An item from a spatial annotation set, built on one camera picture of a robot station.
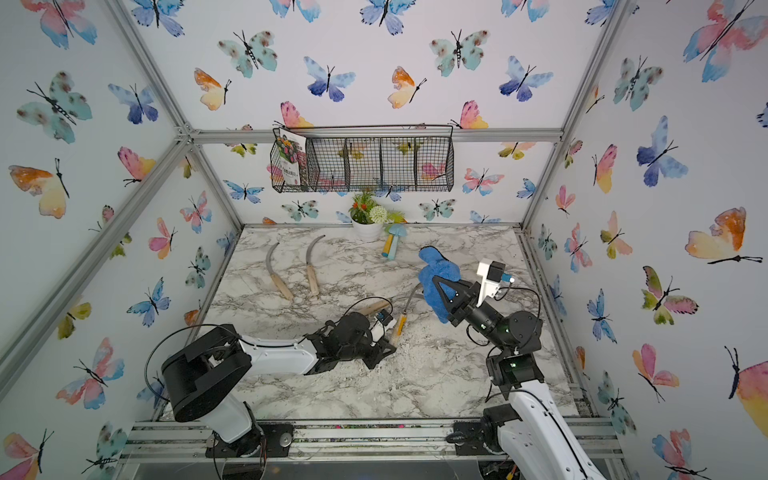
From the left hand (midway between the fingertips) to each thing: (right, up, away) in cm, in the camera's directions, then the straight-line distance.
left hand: (395, 345), depth 85 cm
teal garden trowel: (+1, +35, +33) cm, 48 cm away
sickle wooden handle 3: (+1, +5, -2) cm, 6 cm away
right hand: (+9, +21, -22) cm, 32 cm away
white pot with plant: (-9, +39, +20) cm, 44 cm away
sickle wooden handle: (-42, +18, +19) cm, 49 cm away
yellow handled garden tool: (-3, +29, +28) cm, 41 cm away
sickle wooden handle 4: (-7, +9, +11) cm, 16 cm away
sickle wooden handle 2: (-27, +14, +16) cm, 35 cm away
